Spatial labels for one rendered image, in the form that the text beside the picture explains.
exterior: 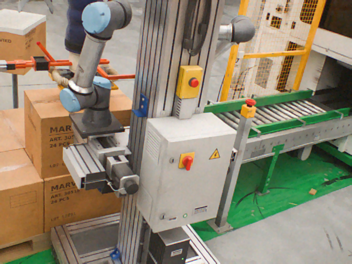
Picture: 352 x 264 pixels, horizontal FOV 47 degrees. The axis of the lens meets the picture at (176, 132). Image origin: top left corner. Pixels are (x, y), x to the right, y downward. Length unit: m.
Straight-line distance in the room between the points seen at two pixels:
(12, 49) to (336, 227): 3.06
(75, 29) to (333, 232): 2.47
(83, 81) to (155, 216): 0.67
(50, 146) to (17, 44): 1.50
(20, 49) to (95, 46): 2.04
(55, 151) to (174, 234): 0.87
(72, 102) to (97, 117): 0.20
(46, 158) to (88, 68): 0.82
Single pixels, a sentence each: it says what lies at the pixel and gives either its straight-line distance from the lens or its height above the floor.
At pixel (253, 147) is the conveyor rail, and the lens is 3.24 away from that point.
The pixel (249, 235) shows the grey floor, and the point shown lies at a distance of 3.20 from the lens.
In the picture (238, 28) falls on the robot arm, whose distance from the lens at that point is 2.16.
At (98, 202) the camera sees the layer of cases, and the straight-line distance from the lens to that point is 2.81.
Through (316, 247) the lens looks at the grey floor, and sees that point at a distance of 3.35.
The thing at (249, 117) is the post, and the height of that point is 0.94.
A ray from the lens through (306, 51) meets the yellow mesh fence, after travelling 4.53.
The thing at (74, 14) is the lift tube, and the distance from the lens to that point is 2.34.
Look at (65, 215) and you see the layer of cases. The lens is 2.75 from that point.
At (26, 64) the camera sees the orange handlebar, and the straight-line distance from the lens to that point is 2.39.
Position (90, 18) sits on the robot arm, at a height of 1.60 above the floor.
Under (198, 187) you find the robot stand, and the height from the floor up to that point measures 0.97.
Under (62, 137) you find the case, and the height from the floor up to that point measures 0.81.
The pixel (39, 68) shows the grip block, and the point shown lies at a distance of 2.39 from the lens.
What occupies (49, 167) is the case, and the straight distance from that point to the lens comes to 2.51.
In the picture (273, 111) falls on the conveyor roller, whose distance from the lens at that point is 4.02.
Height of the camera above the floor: 1.99
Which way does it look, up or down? 27 degrees down
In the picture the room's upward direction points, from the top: 9 degrees clockwise
